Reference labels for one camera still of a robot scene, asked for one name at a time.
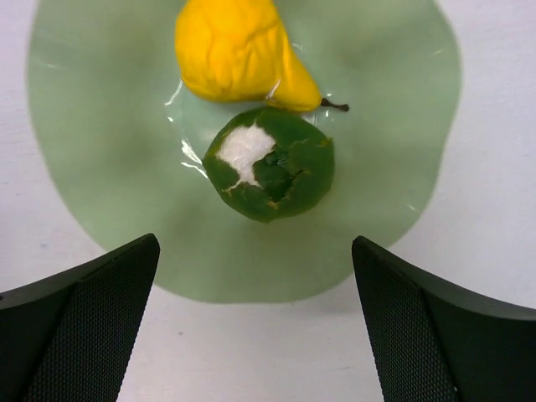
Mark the green fake fruit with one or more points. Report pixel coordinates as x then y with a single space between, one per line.
269 164

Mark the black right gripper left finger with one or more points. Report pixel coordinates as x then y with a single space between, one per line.
69 337

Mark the green wavy fruit bowl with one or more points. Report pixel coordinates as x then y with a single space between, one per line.
123 140

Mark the yellow fake pear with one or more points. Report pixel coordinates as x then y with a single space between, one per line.
234 51

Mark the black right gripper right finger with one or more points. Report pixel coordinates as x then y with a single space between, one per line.
433 340

